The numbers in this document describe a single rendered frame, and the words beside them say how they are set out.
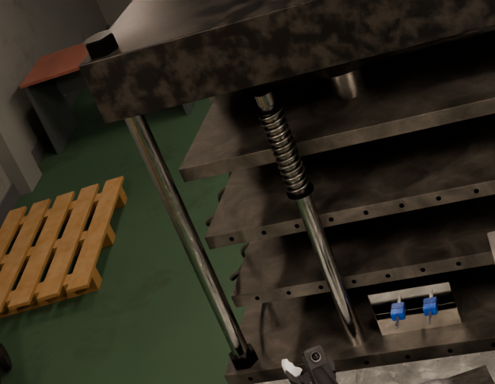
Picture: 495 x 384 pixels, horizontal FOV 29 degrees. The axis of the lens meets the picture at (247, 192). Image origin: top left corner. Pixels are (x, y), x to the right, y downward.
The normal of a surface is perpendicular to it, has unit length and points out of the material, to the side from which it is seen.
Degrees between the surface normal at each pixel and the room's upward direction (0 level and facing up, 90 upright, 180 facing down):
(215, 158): 0
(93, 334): 0
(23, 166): 90
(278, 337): 0
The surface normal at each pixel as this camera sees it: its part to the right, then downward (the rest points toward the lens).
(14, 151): 0.94, -0.26
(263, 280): -0.34, -0.83
